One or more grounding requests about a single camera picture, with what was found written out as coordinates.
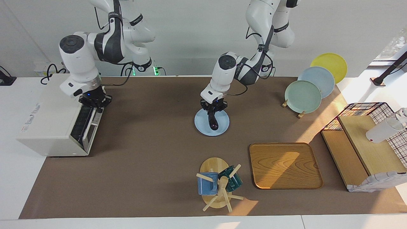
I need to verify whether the light blue round plate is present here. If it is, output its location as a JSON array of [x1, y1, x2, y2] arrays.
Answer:
[[194, 108, 230, 136]]

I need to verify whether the glass oven door with handle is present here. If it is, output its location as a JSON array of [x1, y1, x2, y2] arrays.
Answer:
[[70, 105, 103, 156]]

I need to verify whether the cream toaster oven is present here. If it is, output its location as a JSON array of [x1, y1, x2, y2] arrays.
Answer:
[[17, 75, 104, 157]]

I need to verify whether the wooden mug tree stand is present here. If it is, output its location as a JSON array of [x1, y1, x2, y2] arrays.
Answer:
[[196, 157, 245, 213]]

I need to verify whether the brown table mat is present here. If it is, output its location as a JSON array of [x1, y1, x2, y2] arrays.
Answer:
[[18, 76, 407, 220]]

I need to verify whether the dark green mug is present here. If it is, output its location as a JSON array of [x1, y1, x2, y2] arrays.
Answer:
[[218, 165, 243, 192]]

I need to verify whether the blue mug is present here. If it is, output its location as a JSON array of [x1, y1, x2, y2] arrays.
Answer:
[[197, 172, 219, 196]]

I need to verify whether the wooden plate rack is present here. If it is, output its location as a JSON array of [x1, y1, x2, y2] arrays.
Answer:
[[282, 99, 306, 119]]

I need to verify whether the pale green plate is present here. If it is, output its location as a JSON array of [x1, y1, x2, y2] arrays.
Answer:
[[284, 80, 322, 114]]

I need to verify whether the wooden serving tray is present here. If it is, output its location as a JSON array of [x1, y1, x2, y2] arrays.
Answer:
[[249, 142, 324, 190]]

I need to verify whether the light blue racked plate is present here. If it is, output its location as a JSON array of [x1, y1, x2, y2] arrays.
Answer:
[[298, 66, 335, 99]]

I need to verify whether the yellow plate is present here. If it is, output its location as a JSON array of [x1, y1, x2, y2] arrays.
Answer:
[[310, 53, 348, 84]]

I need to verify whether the white plastic cup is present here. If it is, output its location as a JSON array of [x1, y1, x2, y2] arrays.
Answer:
[[366, 117, 404, 143]]

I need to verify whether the white marbled cloth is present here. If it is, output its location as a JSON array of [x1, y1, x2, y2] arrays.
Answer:
[[347, 171, 407, 193]]

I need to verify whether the clear glass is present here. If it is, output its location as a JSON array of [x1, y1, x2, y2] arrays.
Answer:
[[396, 108, 407, 128]]

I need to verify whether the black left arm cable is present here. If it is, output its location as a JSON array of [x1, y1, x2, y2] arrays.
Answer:
[[227, 25, 276, 96]]

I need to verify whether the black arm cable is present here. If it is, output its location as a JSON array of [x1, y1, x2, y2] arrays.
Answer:
[[227, 25, 276, 96], [94, 0, 135, 88]]

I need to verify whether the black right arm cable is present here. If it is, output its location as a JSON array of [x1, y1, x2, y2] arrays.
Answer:
[[94, 0, 135, 88]]

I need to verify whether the black tangled wall cable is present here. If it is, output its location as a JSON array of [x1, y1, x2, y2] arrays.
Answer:
[[40, 64, 69, 85]]

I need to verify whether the black clamp mount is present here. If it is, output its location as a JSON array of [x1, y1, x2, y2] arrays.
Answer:
[[0, 66, 17, 86]]

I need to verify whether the wooden shelf with wire basket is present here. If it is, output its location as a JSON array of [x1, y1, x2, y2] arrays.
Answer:
[[321, 102, 407, 193]]

